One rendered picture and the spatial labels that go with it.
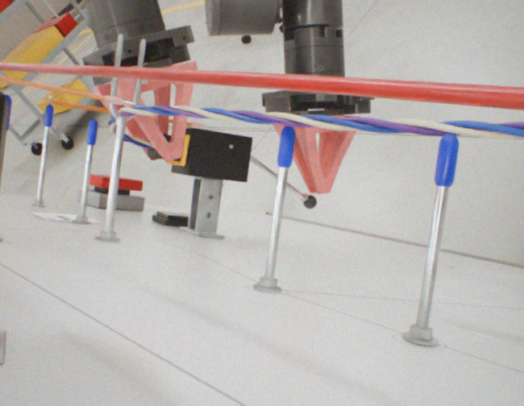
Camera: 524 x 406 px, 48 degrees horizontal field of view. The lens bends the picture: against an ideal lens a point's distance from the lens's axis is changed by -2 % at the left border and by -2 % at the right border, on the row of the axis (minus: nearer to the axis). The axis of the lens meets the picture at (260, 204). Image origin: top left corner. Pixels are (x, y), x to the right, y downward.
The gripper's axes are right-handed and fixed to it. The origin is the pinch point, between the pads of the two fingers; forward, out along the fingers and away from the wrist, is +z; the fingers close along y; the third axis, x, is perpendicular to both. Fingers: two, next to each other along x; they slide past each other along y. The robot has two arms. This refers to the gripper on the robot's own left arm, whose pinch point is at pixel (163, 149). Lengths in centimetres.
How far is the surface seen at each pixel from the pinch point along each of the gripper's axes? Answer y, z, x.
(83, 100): -397, -4, 91
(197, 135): 2.1, -0.5, 2.5
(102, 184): -15.7, 3.5, -2.2
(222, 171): 2.2, 3.0, 3.8
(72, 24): -407, -59, 102
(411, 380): 34.5, 5.3, -6.3
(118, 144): 7.5, -2.2, -5.7
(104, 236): 7.5, 3.5, -8.5
